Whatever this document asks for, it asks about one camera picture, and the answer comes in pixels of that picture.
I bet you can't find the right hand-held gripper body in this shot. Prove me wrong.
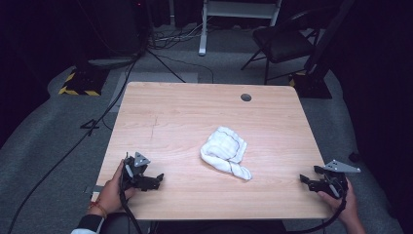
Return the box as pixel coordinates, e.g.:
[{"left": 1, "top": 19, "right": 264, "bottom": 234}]
[{"left": 319, "top": 159, "right": 361, "bottom": 200}]

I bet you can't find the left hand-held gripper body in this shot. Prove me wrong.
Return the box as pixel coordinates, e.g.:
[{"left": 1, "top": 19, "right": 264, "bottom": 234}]
[{"left": 120, "top": 151, "right": 161, "bottom": 192}]

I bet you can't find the white towel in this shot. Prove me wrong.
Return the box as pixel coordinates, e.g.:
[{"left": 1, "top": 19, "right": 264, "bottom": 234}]
[{"left": 200, "top": 126, "right": 253, "bottom": 181}]

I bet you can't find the person's right hand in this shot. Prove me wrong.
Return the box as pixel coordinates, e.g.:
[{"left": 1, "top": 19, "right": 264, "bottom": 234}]
[{"left": 317, "top": 185, "right": 359, "bottom": 225}]

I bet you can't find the person's left hand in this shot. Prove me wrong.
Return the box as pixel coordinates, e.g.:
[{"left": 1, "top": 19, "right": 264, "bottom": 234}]
[{"left": 89, "top": 159, "right": 137, "bottom": 217}]

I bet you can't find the grey tape strip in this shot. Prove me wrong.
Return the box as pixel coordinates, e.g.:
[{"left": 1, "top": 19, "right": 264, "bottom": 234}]
[{"left": 85, "top": 184, "right": 105, "bottom": 196}]

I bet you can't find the person's dark clothing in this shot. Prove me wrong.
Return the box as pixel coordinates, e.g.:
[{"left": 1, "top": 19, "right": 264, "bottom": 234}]
[{"left": 106, "top": 213, "right": 287, "bottom": 234}]

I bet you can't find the black stand striped base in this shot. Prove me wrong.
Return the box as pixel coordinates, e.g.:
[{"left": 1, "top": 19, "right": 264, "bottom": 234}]
[
  {"left": 57, "top": 66, "right": 110, "bottom": 97},
  {"left": 288, "top": 0, "right": 357, "bottom": 99}
]

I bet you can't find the black folding chair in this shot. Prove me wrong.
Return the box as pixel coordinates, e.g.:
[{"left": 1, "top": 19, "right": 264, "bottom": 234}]
[{"left": 241, "top": 8, "right": 325, "bottom": 86}]

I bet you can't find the black equipment case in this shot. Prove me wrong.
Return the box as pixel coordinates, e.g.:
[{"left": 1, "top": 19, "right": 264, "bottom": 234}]
[{"left": 86, "top": 0, "right": 151, "bottom": 69}]

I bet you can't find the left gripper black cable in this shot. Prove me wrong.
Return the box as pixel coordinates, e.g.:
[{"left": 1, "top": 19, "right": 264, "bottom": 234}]
[{"left": 119, "top": 159, "right": 144, "bottom": 234}]

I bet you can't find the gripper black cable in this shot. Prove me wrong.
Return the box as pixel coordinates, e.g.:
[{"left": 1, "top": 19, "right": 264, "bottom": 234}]
[
  {"left": 119, "top": 159, "right": 144, "bottom": 234},
  {"left": 285, "top": 181, "right": 349, "bottom": 234}
]

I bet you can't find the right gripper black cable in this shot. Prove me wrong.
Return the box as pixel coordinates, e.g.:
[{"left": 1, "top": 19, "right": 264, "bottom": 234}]
[{"left": 285, "top": 181, "right": 349, "bottom": 234}]

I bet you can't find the long black floor cable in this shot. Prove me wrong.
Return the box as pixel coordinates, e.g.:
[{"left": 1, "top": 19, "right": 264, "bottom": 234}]
[{"left": 6, "top": 55, "right": 141, "bottom": 234}]

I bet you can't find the thin black floor cable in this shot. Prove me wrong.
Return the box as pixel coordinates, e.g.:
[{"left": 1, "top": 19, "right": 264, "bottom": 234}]
[{"left": 145, "top": 48, "right": 215, "bottom": 84}]

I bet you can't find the bundle of floor cables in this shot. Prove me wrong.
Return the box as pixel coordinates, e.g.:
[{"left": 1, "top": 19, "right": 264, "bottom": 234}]
[{"left": 147, "top": 19, "right": 208, "bottom": 51}]

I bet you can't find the white metal desk frame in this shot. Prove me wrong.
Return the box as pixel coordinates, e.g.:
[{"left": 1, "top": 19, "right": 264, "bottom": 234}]
[{"left": 198, "top": 0, "right": 282, "bottom": 57}]

